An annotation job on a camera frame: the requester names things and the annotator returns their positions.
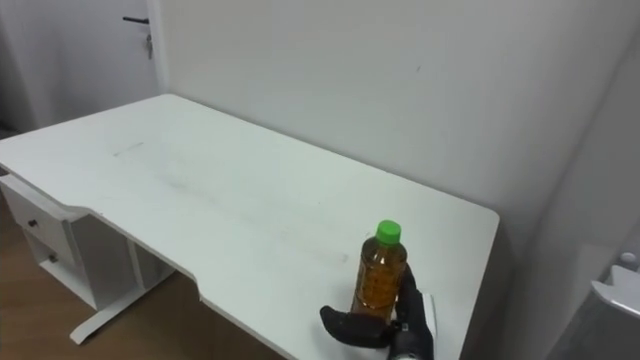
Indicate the hanging door keys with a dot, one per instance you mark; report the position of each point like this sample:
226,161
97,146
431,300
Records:
149,46

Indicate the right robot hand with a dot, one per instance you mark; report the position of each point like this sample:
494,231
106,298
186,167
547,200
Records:
412,325

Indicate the white room door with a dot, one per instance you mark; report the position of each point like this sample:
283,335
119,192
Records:
75,60

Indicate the white desk with drawers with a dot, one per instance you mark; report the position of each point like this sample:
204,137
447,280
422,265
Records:
200,175

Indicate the amber bottle with green cap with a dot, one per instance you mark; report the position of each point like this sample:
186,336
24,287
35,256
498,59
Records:
380,275

